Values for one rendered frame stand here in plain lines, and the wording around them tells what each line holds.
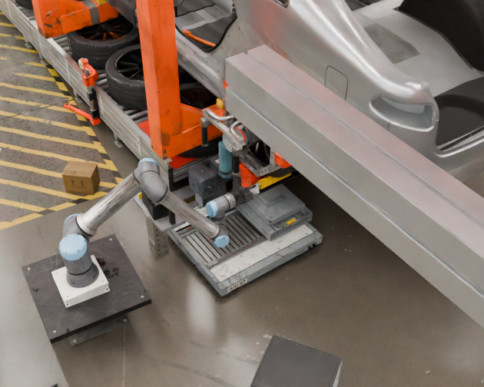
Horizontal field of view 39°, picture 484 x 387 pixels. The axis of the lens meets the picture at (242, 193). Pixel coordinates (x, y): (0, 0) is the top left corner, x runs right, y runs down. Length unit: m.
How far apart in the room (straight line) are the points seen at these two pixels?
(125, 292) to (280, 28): 1.74
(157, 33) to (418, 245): 3.25
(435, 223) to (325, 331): 3.41
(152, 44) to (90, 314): 1.58
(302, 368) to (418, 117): 1.42
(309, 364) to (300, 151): 2.73
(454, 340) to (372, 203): 3.45
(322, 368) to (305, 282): 0.94
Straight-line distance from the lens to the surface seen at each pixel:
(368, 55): 3.41
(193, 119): 4.50
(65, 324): 3.97
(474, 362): 4.30
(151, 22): 3.96
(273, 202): 4.62
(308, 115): 0.98
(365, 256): 4.66
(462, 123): 4.48
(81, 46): 5.94
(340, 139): 0.94
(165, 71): 4.16
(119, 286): 4.08
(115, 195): 3.86
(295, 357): 3.69
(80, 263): 3.92
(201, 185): 4.55
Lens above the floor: 3.39
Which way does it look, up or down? 42 degrees down
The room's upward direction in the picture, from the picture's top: straight up
